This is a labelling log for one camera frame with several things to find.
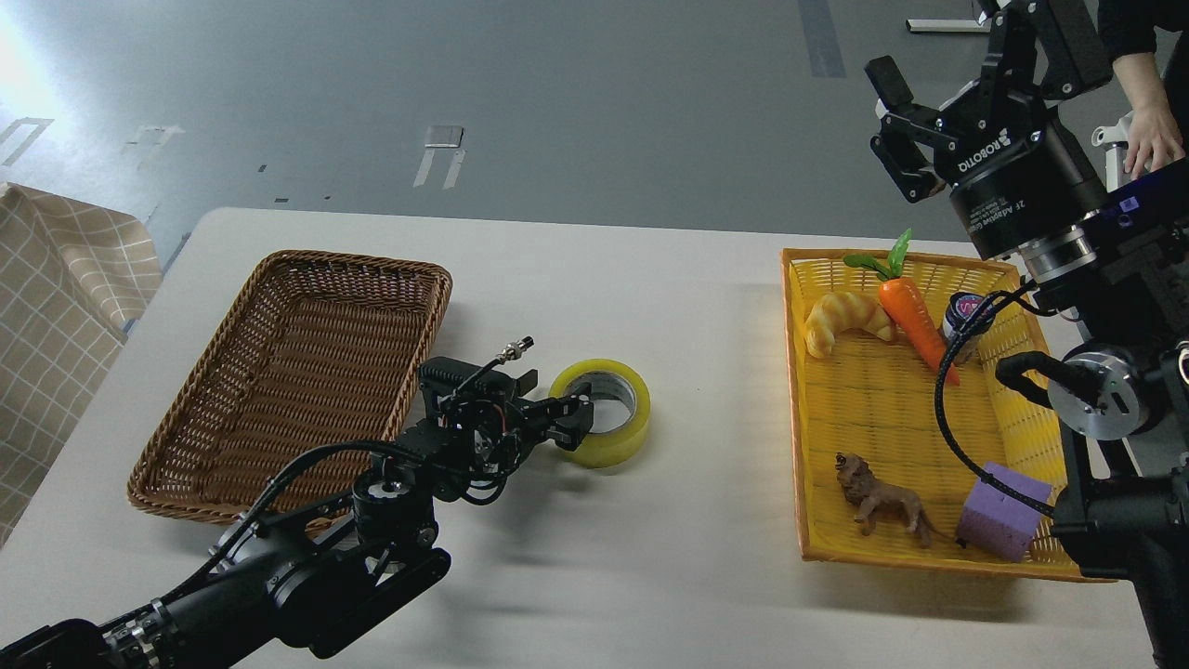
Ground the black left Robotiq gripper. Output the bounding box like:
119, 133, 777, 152
419, 356, 595, 479

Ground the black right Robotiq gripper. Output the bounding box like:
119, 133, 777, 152
866, 1, 1113, 259

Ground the yellow tape roll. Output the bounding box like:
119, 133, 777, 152
549, 359, 652, 469

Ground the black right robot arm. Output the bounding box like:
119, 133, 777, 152
866, 1, 1188, 668

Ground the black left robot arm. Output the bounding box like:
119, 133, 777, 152
4, 337, 595, 668

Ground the person's hand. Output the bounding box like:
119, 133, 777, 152
1124, 101, 1185, 179

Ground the white stand base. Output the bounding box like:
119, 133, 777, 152
905, 18, 989, 34

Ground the seated person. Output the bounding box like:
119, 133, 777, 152
1097, 1, 1188, 149

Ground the small dark jar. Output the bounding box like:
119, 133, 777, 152
938, 291, 994, 367

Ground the toy orange carrot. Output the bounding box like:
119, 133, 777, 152
843, 229, 960, 385

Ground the toy croissant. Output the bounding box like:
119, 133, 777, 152
805, 292, 897, 359

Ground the brown wicker basket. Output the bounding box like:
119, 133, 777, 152
126, 250, 453, 525

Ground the brown toy lion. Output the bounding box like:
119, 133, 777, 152
835, 452, 967, 549

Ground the yellow plastic basket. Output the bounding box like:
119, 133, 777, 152
781, 247, 1082, 582

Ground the purple foam cube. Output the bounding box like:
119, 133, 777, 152
955, 462, 1053, 563

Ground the beige checkered cloth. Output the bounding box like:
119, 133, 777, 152
1, 182, 163, 539

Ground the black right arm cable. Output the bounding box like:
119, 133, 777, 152
935, 290, 1061, 518

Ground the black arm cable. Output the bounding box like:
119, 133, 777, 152
935, 290, 1061, 518
166, 440, 503, 597

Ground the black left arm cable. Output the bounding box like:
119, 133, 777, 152
166, 440, 503, 597

